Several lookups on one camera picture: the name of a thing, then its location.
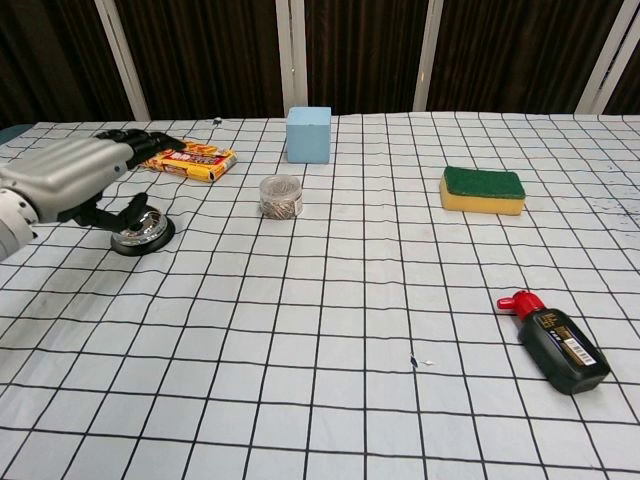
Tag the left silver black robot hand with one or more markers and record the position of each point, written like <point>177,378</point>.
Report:
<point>75,172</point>

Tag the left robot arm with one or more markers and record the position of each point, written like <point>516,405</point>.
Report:
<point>12,225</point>

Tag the blue table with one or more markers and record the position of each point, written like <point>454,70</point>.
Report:
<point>12,134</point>

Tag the orange yellow snack box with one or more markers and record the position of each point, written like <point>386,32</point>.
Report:
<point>192,161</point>

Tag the dark brown curtain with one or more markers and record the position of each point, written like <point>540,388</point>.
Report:
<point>220,55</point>

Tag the clear jar of paper clips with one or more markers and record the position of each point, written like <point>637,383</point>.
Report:
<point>281,197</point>

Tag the light blue foam cube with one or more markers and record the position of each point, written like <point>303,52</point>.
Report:
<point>309,135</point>

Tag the white black grid tablecloth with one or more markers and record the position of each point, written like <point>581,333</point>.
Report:
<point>320,325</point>

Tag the green yellow scrub sponge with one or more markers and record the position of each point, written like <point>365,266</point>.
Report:
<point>482,191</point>

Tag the black ink bottle red cap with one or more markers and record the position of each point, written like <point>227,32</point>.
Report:
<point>562,345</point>

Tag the white frame post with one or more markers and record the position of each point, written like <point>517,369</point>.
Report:
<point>607,57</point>
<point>291,57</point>
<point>122,60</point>
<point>427,55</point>

